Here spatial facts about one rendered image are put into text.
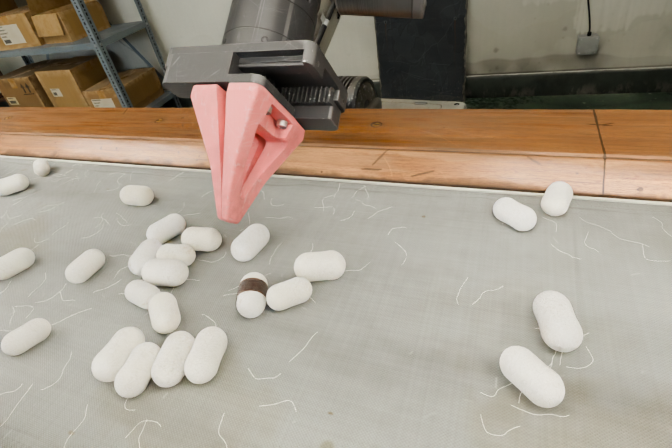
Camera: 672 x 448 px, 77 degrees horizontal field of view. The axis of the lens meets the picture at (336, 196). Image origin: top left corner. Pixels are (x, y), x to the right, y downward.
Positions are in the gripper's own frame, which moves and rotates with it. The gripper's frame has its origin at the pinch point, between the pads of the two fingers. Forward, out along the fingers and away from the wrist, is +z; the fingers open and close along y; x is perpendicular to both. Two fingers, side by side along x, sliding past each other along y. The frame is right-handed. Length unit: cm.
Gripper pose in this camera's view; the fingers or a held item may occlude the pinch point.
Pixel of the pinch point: (231, 208)
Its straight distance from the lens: 26.3
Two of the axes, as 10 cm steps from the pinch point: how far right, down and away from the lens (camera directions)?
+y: 9.3, 0.8, -3.6
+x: 3.3, 2.5, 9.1
